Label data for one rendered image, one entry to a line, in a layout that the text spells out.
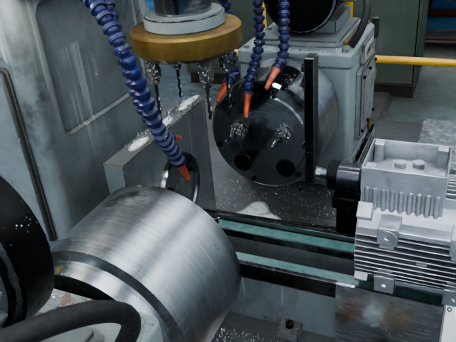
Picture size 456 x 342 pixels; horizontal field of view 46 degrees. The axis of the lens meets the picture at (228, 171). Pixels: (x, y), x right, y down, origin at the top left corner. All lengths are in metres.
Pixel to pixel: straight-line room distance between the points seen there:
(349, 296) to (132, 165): 0.42
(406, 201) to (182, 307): 0.37
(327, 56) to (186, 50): 0.54
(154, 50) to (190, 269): 0.33
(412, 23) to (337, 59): 2.71
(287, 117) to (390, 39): 2.94
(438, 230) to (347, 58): 0.56
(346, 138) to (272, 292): 0.51
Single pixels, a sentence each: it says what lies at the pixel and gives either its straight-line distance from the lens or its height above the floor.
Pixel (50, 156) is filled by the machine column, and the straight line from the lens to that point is 0.93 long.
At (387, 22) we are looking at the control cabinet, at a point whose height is 0.56.
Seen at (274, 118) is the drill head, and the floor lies 1.09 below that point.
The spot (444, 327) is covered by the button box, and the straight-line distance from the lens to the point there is 0.68.
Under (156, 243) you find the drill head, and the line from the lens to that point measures 0.67.
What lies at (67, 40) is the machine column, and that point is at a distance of 0.95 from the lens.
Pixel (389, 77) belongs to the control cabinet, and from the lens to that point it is 4.10.
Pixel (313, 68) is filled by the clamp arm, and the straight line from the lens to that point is 0.96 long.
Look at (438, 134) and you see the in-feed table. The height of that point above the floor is 0.92.
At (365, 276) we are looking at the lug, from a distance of 0.90.
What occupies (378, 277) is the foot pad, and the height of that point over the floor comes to 0.98.
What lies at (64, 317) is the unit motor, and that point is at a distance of 0.41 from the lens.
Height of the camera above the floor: 1.54
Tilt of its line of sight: 29 degrees down
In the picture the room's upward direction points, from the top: 5 degrees counter-clockwise
